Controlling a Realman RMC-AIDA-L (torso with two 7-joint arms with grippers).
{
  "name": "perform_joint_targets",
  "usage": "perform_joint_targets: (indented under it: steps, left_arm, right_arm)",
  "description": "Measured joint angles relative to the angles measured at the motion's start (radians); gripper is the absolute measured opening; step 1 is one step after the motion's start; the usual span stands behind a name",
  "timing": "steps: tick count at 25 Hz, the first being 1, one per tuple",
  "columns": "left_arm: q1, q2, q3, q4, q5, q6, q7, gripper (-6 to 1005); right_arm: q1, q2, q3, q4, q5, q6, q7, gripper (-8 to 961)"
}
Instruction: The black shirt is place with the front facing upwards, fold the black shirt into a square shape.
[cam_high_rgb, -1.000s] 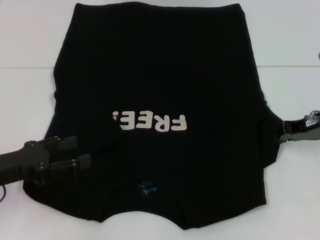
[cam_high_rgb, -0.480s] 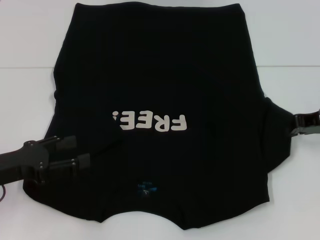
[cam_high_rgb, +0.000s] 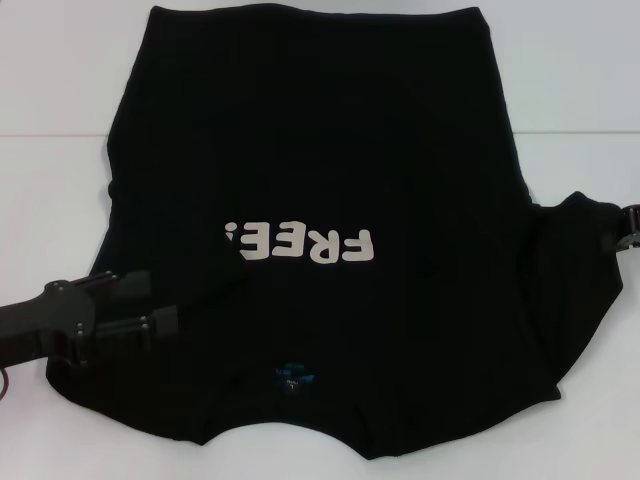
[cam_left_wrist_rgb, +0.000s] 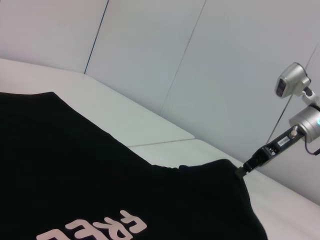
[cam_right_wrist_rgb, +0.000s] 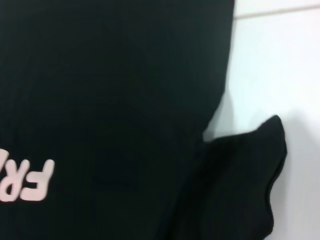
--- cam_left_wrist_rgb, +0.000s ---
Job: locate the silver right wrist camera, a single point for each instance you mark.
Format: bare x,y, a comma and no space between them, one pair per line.
291,80

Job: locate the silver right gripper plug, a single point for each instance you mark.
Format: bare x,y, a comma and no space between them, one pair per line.
294,132

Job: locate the black shirt with FREE print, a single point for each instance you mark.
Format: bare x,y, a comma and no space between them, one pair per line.
87,162

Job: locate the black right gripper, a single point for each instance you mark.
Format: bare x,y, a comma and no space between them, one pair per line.
273,150

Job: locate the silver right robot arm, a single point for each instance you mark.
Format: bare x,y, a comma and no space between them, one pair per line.
306,125

